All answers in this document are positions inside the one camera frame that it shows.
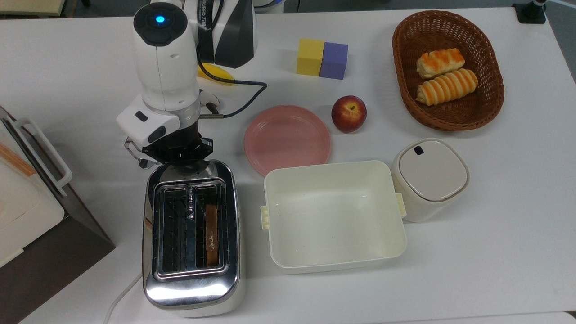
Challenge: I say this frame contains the purple foam cube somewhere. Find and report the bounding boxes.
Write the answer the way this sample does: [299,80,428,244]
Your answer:
[319,42,349,80]

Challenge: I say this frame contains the chrome two-slot toaster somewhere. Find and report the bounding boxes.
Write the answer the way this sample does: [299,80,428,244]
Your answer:
[142,158,246,318]

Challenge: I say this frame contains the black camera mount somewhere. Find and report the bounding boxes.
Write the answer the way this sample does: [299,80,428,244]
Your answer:
[513,0,548,24]

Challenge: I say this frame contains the white oven with handle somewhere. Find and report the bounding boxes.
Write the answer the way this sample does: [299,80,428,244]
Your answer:
[0,112,73,268]

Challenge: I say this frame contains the brown toast slice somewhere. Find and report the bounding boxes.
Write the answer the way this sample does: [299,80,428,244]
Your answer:
[206,204,220,266]

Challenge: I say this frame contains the yellow foam cube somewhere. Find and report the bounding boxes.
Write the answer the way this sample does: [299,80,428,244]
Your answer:
[297,38,325,77]

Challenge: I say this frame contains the red apple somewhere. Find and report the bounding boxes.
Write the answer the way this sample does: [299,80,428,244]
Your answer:
[331,95,367,134]

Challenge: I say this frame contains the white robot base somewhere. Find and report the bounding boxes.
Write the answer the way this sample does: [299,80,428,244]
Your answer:
[253,0,286,13]

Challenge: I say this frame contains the black white panda figurine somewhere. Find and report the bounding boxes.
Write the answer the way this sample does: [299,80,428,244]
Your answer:
[199,90,221,115]

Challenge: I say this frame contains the brown wicker basket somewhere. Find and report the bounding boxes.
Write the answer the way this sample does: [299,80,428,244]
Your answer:
[392,10,505,132]

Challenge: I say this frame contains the white rectangular plastic tub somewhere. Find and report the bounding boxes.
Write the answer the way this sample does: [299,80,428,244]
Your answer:
[260,160,408,275]

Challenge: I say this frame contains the yellow banana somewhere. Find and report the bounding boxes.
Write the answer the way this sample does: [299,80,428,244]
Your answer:
[198,64,236,86]

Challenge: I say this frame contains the dark brown stand box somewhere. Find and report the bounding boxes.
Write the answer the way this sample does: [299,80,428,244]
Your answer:
[0,105,116,324]

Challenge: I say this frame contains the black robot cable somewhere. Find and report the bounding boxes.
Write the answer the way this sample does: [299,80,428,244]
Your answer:
[197,47,268,119]

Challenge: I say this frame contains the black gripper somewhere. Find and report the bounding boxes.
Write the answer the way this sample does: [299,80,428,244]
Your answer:
[143,122,215,168]

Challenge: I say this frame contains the white lidded bin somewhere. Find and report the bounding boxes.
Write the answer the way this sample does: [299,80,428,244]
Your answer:
[392,138,471,223]

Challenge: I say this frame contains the white toaster power cable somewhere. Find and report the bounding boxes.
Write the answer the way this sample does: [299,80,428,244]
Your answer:
[103,273,144,324]

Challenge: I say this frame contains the pale yellow side table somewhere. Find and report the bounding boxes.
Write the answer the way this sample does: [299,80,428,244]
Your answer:
[0,0,68,18]

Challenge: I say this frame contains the metal wire toast rack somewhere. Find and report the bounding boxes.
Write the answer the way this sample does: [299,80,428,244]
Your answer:
[124,136,159,170]

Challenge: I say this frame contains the long striped bread roll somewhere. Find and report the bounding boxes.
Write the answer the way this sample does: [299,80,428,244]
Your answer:
[415,68,479,107]

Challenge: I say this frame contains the pink round plate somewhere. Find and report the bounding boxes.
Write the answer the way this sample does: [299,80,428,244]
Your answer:
[244,105,333,177]

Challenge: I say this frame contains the short striped bread roll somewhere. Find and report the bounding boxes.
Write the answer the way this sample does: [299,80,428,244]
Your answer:
[416,48,466,79]

